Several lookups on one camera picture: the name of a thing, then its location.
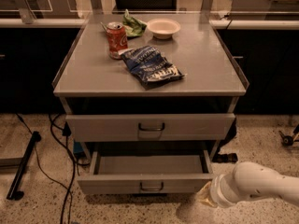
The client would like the blue chip bag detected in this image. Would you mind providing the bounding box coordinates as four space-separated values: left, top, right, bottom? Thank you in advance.
119 46 185 89

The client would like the black floor cable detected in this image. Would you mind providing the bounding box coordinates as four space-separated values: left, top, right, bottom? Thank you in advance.
15 113 92 224

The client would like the grey top drawer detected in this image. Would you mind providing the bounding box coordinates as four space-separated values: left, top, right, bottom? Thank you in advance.
66 114 235 142

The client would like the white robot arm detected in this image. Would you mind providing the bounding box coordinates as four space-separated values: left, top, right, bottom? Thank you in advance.
197 161 299 208

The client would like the green chip bag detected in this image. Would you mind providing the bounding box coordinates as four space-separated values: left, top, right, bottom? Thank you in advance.
122 10 147 38

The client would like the black metal floor bar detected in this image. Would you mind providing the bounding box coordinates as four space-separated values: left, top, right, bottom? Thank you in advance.
7 131 41 201

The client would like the red soda can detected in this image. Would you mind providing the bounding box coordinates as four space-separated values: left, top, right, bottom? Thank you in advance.
107 21 128 59

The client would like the white paper bowl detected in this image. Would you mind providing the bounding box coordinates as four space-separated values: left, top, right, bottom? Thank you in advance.
147 19 180 39

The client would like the black chair wheel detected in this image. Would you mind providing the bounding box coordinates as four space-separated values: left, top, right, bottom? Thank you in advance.
278 124 299 147

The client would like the black caster wheel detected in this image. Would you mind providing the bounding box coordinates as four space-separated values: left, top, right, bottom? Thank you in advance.
212 153 238 163

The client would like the grey drawer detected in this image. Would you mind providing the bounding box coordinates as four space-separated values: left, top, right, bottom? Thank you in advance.
78 150 214 195
66 114 235 142

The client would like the grey drawer cabinet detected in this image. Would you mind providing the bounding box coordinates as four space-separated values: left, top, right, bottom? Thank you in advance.
51 13 250 173

